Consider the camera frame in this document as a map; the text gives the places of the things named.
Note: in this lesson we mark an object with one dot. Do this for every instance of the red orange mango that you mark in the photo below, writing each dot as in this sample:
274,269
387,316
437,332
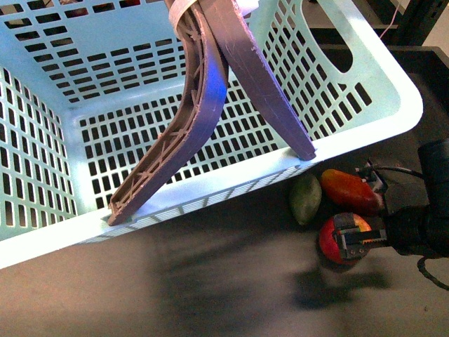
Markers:
351,193

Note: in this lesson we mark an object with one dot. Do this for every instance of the black shelf post right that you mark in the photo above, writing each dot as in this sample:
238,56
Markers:
418,20

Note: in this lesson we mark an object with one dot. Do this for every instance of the brown basket handle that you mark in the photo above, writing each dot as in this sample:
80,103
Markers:
216,41

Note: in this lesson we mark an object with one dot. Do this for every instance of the white zip tie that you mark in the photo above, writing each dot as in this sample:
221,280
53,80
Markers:
177,10

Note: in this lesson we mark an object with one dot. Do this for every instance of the red yellow apple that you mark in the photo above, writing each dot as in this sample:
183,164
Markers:
328,244

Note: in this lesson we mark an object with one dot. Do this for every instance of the light blue plastic basket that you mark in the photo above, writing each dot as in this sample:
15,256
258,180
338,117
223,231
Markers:
86,88

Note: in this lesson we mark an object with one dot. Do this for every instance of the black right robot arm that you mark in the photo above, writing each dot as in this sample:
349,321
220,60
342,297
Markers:
434,164

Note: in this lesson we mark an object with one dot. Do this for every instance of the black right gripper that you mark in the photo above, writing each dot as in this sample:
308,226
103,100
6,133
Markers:
404,230

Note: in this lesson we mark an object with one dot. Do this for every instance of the green avocado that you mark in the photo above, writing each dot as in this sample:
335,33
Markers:
305,198

